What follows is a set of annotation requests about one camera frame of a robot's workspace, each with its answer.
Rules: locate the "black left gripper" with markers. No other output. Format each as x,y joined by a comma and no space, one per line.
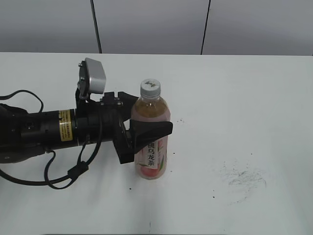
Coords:
102,121

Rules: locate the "white bottle cap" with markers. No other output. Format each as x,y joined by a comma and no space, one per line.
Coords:
150,88

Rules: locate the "peach oolong tea bottle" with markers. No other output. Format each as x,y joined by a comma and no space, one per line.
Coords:
151,161

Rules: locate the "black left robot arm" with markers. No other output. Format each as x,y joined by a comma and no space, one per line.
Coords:
25,135

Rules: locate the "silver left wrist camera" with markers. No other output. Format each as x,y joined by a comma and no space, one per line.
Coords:
92,78

